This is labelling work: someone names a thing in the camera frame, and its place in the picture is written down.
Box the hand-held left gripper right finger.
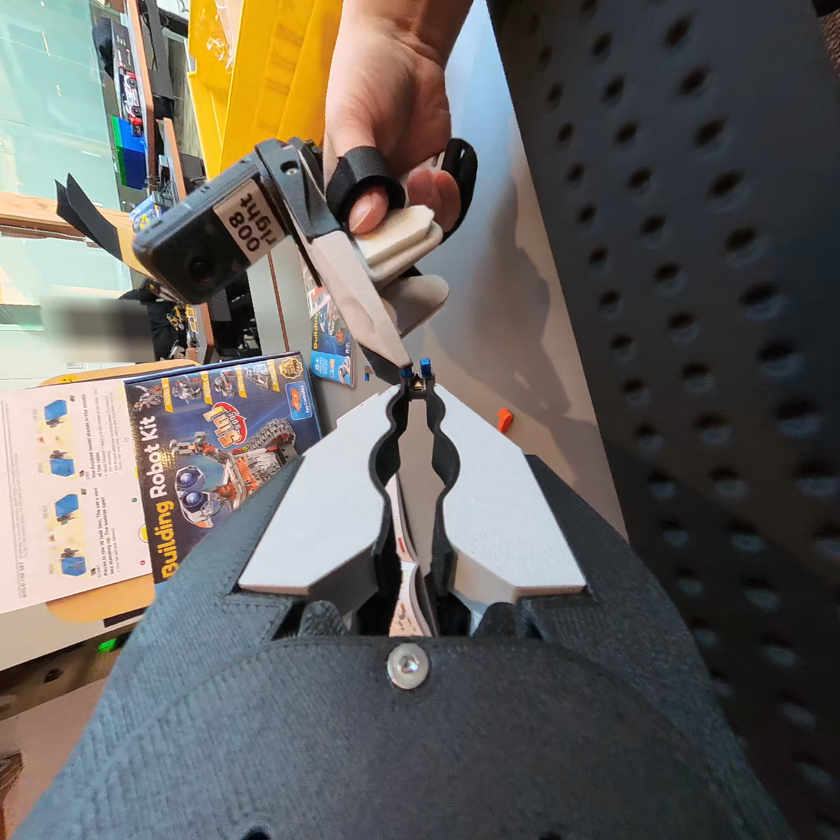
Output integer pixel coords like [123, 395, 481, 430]
[425, 382, 588, 636]

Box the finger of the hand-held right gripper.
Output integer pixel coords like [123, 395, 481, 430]
[310, 230, 413, 370]

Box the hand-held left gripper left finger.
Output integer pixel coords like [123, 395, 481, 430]
[238, 384, 403, 636]

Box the person's right forearm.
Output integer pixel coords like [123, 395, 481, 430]
[336, 0, 475, 48]

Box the grey desk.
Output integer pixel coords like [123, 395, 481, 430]
[0, 0, 627, 670]

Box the person's right hand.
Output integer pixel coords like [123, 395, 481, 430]
[322, 46, 465, 234]

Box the small blue manual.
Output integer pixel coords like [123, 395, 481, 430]
[303, 249, 358, 389]

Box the white instruction booklet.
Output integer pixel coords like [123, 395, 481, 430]
[388, 472, 439, 637]

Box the yellow plastic bin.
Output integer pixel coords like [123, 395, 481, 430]
[187, 0, 345, 198]

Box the blue robot kit box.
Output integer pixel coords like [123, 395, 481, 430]
[123, 351, 324, 585]

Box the blue green storage bin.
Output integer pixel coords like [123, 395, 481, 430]
[110, 115, 147, 191]

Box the toy car box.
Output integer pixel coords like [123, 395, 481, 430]
[113, 20, 144, 119]

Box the cardboard box with black flaps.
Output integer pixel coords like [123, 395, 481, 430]
[54, 172, 165, 296]

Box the printed instruction sheet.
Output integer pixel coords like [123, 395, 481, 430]
[0, 377, 155, 614]

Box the black perforated panel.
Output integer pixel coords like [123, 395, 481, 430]
[486, 0, 840, 840]

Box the wooden support post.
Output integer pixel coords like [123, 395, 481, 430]
[0, 190, 132, 231]

